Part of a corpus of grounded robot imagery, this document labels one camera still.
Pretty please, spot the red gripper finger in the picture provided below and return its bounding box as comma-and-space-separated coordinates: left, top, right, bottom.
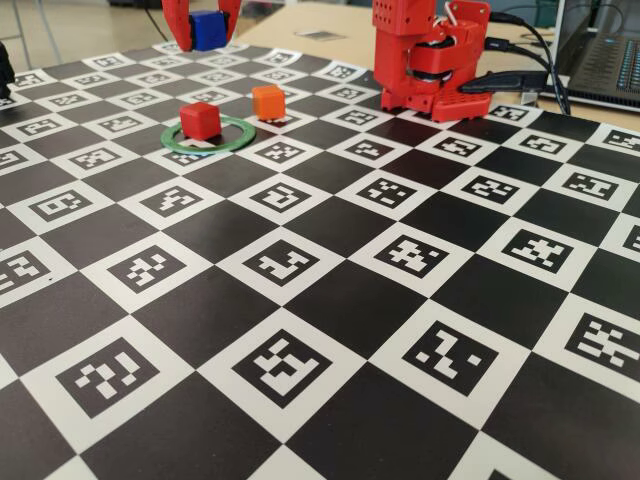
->
162, 0, 195, 53
217, 0, 244, 47

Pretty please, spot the blue cube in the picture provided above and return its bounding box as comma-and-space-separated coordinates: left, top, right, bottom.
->
188, 9, 229, 52

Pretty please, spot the orange cube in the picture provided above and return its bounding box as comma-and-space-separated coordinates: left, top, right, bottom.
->
251, 84, 286, 121

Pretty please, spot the red cube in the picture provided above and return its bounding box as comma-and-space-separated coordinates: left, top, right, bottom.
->
179, 102, 222, 140

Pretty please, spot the red robot arm with base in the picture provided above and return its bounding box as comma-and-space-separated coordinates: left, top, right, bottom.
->
372, 0, 494, 124

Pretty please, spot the small printed marker sheet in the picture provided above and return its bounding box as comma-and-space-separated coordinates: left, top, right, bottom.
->
294, 29, 346, 41

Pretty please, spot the grey metal leg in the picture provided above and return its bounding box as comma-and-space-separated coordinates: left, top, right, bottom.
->
12, 0, 34, 71

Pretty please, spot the black bulky object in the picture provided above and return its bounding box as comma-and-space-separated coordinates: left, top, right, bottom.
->
0, 42, 16, 99

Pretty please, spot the thick black power connector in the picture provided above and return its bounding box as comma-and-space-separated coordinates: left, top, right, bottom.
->
458, 70, 569, 96

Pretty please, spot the black white marker checkerboard mat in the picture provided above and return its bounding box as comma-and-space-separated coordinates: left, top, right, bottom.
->
0, 42, 640, 480

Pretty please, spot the dark laptop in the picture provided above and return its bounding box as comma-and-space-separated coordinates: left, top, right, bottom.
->
549, 0, 640, 111

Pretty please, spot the green ring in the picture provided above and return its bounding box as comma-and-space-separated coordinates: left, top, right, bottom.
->
159, 113, 256, 154

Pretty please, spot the black cable with usb plug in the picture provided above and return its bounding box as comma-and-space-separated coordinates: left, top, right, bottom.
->
483, 37, 566, 101

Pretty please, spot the black cable with slim plug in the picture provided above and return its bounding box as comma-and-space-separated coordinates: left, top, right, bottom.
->
488, 12, 572, 116

